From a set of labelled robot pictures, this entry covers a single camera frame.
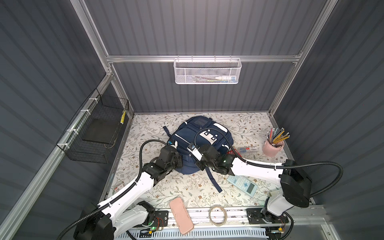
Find navy blue student backpack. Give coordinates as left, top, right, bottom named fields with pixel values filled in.
left=163, top=116, right=234, bottom=175

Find light blue calculator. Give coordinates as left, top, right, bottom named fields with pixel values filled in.
left=227, top=176, right=258, bottom=197

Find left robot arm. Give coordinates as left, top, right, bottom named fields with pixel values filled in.
left=73, top=146, right=183, bottom=240

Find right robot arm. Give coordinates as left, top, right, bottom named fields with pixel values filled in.
left=187, top=144, right=312, bottom=219

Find pink pencil case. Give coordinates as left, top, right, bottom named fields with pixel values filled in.
left=170, top=197, right=194, bottom=235

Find pink pencil cup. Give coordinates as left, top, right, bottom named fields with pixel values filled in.
left=262, top=141, right=285, bottom=158

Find yellow tag on basket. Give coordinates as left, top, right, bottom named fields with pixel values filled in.
left=120, top=110, right=127, bottom=125

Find bundle of coloured pencils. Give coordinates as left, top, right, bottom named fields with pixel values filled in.
left=267, top=128, right=291, bottom=147

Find roll of clear tape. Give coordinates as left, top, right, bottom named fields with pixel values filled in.
left=208, top=205, right=228, bottom=227

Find pens in white basket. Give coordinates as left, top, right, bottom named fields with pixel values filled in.
left=193, top=76, right=238, bottom=83

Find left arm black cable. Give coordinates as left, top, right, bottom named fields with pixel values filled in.
left=56, top=139, right=169, bottom=240

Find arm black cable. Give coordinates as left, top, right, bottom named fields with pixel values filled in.
left=193, top=128, right=344, bottom=240
left=56, top=139, right=169, bottom=240

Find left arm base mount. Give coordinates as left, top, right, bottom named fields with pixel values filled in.
left=137, top=211, right=170, bottom=228

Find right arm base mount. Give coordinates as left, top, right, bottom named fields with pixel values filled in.
left=246, top=208, right=289, bottom=225

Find black wire basket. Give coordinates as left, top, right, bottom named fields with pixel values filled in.
left=57, top=90, right=130, bottom=164

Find white wire mesh basket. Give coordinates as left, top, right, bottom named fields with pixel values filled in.
left=173, top=57, right=242, bottom=85

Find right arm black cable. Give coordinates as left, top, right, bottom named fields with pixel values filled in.
left=193, top=128, right=344, bottom=240

